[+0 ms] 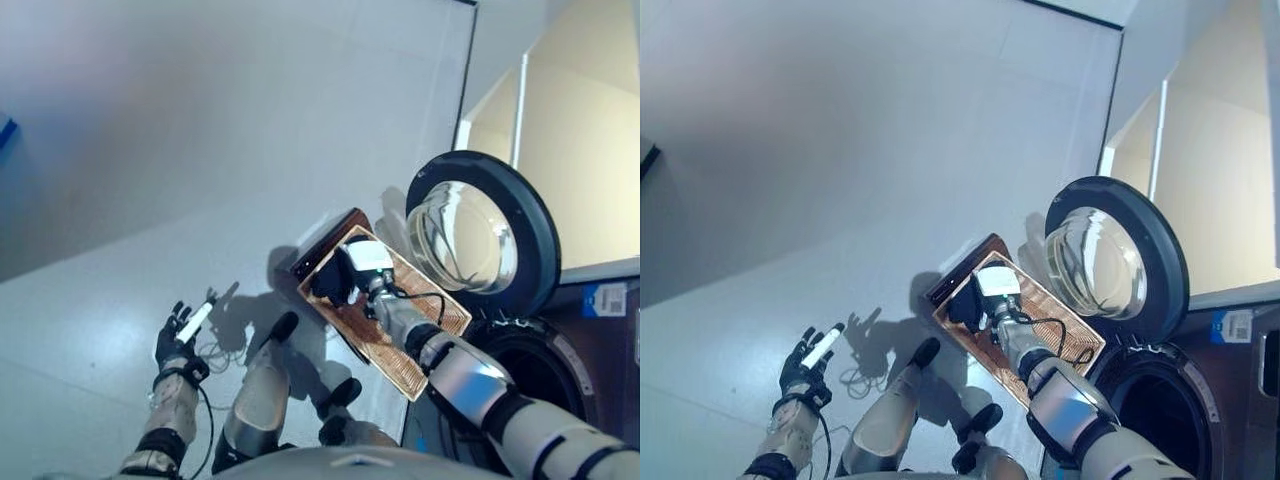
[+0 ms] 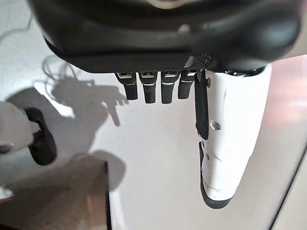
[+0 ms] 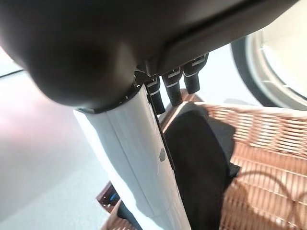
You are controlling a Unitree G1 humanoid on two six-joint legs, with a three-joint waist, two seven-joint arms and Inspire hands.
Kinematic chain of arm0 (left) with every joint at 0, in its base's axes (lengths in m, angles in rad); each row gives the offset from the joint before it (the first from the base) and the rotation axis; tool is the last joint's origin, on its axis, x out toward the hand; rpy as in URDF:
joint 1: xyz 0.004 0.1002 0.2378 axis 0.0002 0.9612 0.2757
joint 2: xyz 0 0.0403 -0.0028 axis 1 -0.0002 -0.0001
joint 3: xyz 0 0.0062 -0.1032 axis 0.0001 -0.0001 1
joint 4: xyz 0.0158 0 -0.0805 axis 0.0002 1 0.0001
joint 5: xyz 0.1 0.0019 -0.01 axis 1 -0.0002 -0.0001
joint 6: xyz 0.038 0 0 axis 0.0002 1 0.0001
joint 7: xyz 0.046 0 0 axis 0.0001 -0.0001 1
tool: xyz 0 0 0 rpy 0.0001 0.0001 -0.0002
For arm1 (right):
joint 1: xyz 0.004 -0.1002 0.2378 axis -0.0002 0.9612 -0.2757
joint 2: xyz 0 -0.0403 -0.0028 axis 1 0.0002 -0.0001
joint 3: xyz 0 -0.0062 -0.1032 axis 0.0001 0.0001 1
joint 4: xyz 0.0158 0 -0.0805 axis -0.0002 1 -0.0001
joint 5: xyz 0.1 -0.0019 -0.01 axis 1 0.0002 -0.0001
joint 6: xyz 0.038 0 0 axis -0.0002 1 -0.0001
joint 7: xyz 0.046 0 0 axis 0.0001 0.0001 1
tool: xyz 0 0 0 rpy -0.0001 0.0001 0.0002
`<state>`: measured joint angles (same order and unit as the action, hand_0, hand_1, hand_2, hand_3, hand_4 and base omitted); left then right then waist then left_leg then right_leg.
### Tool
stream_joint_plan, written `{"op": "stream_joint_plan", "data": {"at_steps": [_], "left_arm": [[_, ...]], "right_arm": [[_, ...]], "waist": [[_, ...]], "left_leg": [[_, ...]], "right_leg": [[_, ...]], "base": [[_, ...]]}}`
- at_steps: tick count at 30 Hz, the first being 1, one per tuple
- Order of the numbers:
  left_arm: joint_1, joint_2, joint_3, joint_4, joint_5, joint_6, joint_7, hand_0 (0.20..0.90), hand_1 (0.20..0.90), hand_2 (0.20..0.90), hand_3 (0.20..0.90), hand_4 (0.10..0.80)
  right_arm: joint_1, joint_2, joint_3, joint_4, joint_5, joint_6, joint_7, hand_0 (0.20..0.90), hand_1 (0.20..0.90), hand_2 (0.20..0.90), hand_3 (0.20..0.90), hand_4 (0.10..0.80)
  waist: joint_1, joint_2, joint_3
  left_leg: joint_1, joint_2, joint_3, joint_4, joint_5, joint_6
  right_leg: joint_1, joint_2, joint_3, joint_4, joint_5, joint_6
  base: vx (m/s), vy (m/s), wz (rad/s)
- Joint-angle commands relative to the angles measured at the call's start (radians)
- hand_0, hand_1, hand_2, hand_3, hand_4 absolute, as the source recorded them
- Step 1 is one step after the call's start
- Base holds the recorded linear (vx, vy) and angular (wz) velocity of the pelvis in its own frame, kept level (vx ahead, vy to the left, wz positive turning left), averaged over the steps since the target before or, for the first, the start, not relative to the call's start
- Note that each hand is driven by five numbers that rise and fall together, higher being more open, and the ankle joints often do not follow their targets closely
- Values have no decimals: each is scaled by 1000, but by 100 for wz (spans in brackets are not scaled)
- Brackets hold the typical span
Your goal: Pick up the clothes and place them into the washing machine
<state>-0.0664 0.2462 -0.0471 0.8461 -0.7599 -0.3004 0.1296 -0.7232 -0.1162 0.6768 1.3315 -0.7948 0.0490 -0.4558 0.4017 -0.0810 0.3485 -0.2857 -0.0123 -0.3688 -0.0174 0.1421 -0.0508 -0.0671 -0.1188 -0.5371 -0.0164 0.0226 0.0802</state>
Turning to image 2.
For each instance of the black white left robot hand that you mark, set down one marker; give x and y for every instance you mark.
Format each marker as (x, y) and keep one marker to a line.
(148, 33)

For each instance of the silver left robot leg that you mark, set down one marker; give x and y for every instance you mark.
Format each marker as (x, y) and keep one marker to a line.
(40, 139)

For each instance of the brown acrylic stand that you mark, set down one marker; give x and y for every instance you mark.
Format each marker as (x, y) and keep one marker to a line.
(60, 196)

